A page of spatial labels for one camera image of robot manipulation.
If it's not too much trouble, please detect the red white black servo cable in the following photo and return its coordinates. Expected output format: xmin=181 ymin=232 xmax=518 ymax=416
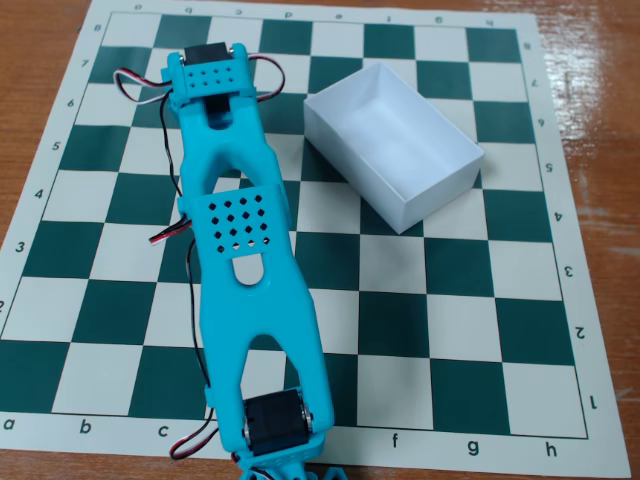
xmin=149 ymin=215 xmax=194 ymax=249
xmin=113 ymin=69 xmax=176 ymax=106
xmin=169 ymin=417 xmax=221 ymax=461

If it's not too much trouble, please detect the green and white chessboard mat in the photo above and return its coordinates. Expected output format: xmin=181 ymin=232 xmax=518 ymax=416
xmin=0 ymin=0 xmax=634 ymax=479

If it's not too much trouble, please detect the thin black cable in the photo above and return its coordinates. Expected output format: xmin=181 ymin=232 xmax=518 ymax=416
xmin=160 ymin=92 xmax=211 ymax=391

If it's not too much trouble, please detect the white rectangular cardboard box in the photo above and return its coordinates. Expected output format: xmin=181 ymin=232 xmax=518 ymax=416
xmin=302 ymin=62 xmax=485 ymax=235

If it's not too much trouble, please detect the red white black wrist cable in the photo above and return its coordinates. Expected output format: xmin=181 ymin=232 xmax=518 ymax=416
xmin=247 ymin=52 xmax=287 ymax=105

